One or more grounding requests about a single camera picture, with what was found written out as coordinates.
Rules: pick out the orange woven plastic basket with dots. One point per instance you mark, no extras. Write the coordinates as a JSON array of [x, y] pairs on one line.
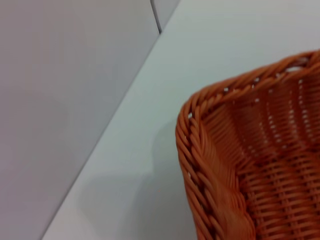
[[270, 175]]

